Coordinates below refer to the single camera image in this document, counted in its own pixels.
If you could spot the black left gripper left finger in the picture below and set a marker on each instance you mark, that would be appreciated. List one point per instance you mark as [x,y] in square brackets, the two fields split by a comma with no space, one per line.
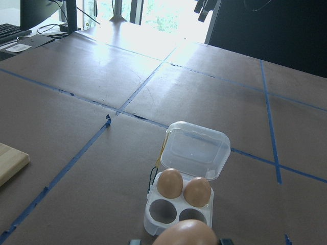
[135,242]

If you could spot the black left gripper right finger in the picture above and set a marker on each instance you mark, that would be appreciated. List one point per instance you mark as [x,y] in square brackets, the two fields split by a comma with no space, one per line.
[225,241]

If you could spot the brown egg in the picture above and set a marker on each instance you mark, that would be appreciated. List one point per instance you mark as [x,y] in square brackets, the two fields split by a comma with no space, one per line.
[188,231]
[197,192]
[170,183]

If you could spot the white clear egg box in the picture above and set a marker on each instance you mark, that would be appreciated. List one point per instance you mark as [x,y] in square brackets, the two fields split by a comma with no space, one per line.
[194,151]

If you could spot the wooden cutting board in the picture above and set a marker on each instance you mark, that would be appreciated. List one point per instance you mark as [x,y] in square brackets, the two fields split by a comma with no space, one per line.
[12,161]

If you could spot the black keyboard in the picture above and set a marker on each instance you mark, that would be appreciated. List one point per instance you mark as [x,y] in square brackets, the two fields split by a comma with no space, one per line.
[10,32]

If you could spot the black monitor stand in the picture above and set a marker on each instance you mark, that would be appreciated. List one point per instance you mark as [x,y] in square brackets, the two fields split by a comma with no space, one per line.
[71,14]

